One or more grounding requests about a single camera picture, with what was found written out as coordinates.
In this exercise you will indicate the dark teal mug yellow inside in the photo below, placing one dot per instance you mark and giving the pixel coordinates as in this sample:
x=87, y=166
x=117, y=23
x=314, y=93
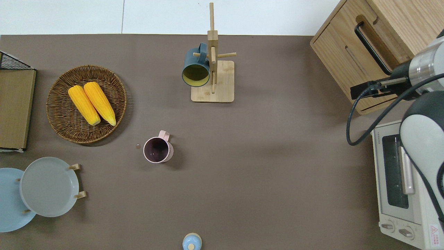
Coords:
x=196, y=74

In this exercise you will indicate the yellow corn cob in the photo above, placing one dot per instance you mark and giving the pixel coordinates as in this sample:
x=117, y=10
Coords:
x=99, y=100
x=83, y=104

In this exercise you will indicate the pink mug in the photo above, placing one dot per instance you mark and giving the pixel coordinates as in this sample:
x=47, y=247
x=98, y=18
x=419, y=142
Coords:
x=158, y=151

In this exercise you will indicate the brown wicker basket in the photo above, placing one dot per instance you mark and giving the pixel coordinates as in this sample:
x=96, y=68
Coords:
x=69, y=132

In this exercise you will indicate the wooden cabinet box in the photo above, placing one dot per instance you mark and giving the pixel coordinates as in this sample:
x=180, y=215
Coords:
x=333, y=52

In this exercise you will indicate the blue call bell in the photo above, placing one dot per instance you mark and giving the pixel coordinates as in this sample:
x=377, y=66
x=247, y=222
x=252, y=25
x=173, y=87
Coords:
x=191, y=242

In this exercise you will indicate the wooden plate rack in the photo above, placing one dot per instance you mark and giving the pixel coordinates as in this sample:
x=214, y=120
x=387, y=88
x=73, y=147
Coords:
x=78, y=167

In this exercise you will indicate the cream toaster oven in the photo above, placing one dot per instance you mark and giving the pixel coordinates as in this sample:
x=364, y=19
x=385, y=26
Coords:
x=392, y=215

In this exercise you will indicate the grey plate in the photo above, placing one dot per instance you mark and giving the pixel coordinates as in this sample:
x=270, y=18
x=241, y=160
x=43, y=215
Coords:
x=48, y=187

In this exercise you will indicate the light blue plate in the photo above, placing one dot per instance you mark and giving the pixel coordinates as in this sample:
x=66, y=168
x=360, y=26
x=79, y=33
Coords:
x=8, y=208

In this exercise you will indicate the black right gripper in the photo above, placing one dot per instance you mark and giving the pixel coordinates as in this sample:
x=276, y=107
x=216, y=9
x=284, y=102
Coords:
x=390, y=83

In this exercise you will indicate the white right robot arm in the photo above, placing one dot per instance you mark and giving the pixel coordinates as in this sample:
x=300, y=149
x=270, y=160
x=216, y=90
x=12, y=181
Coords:
x=425, y=139

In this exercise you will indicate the wooden mug tree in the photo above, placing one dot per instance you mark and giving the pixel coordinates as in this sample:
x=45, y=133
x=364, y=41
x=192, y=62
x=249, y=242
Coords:
x=222, y=90

